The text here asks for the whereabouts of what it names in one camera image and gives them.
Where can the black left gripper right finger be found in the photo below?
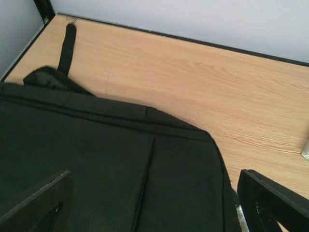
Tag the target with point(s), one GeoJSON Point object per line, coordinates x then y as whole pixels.
{"type": "Point", "coordinates": [267, 205]}

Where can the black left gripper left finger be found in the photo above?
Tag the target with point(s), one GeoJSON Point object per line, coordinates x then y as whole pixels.
{"type": "Point", "coordinates": [45, 207]}

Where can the black student backpack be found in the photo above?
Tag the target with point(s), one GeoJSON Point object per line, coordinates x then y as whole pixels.
{"type": "Point", "coordinates": [134, 168]}

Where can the black enclosure frame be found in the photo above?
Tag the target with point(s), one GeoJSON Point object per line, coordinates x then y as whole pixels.
{"type": "Point", "coordinates": [252, 53]}

